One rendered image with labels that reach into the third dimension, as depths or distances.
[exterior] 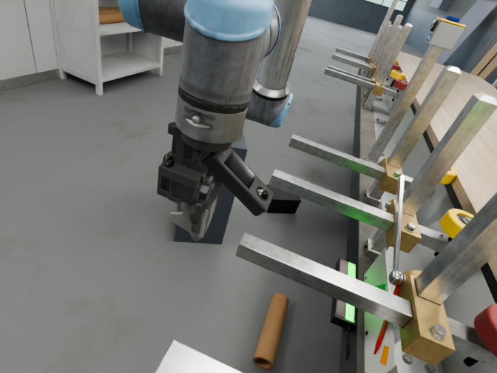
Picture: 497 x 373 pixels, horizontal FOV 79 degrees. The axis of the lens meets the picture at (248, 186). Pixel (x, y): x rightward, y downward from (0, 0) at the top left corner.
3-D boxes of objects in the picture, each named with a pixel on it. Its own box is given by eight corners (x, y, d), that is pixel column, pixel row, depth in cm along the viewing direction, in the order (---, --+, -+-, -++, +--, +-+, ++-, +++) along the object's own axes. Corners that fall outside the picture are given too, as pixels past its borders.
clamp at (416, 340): (401, 351, 45) (420, 335, 42) (393, 282, 55) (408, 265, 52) (438, 368, 44) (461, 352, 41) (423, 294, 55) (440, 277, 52)
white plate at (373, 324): (362, 388, 51) (393, 363, 45) (362, 274, 72) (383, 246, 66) (366, 390, 51) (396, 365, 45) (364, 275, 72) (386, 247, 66)
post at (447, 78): (359, 211, 100) (449, 66, 72) (359, 205, 103) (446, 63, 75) (369, 215, 100) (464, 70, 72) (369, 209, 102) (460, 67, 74)
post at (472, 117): (358, 266, 80) (481, 94, 52) (358, 257, 83) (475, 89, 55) (370, 271, 80) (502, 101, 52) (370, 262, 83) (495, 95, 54)
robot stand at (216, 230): (174, 241, 155) (187, 141, 120) (177, 209, 174) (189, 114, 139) (221, 244, 161) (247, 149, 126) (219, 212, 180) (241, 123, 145)
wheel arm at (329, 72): (322, 75, 172) (325, 67, 169) (323, 74, 174) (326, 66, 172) (397, 100, 166) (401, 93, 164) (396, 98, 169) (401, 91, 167)
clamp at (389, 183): (376, 189, 86) (385, 175, 83) (375, 166, 97) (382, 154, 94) (397, 196, 85) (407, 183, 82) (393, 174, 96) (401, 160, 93)
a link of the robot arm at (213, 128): (256, 99, 41) (231, 123, 34) (248, 131, 44) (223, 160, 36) (197, 78, 42) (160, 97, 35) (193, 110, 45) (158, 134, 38)
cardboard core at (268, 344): (256, 354, 112) (274, 290, 136) (251, 363, 117) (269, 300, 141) (275, 363, 111) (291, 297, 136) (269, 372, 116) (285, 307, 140)
